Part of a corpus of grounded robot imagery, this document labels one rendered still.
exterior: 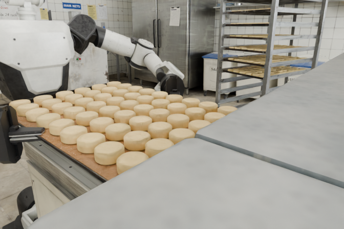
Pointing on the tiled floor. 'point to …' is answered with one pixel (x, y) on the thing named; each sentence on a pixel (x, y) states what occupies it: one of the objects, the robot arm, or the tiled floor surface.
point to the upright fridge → (197, 26)
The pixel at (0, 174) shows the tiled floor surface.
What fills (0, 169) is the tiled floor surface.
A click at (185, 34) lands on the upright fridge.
